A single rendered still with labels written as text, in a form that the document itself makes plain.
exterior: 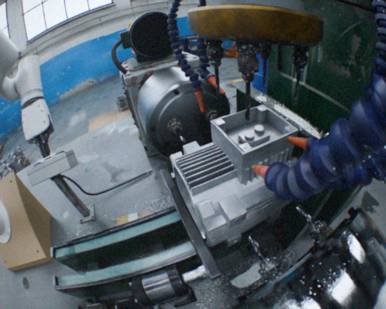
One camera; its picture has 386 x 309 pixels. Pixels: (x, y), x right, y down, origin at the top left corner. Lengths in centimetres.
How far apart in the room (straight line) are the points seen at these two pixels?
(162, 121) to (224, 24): 35
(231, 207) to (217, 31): 24
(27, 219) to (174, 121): 61
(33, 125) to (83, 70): 519
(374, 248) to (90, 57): 578
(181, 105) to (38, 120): 42
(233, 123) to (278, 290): 29
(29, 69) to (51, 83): 529
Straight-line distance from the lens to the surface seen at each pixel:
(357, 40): 39
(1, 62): 54
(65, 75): 582
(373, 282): 22
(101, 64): 574
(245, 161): 28
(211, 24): 20
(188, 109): 49
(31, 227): 75
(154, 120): 48
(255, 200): 32
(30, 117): 62
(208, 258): 31
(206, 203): 28
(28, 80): 64
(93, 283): 48
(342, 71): 41
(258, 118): 38
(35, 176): 62
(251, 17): 18
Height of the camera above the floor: 132
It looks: 42 degrees down
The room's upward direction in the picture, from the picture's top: 9 degrees counter-clockwise
